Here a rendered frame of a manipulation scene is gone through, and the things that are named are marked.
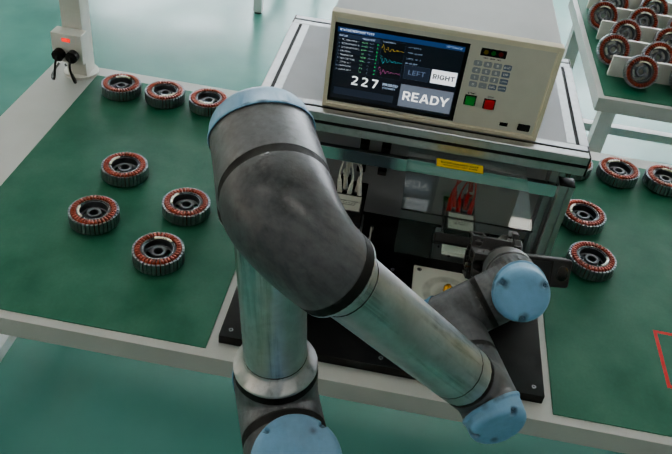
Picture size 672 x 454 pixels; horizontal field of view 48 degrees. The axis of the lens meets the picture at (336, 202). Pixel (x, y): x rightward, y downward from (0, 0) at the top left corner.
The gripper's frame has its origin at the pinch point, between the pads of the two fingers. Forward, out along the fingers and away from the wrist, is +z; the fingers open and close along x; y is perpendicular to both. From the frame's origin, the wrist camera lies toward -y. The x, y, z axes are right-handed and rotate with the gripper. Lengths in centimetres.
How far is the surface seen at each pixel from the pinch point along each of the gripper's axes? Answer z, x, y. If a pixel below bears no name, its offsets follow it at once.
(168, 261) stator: 22, 19, 65
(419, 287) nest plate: 27.4, 15.7, 11.0
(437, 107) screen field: 19.4, -22.7, 14.5
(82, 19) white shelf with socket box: 78, -31, 114
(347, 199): 27.4, -0.4, 29.5
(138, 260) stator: 21, 19, 71
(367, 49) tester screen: 14.5, -31.3, 29.9
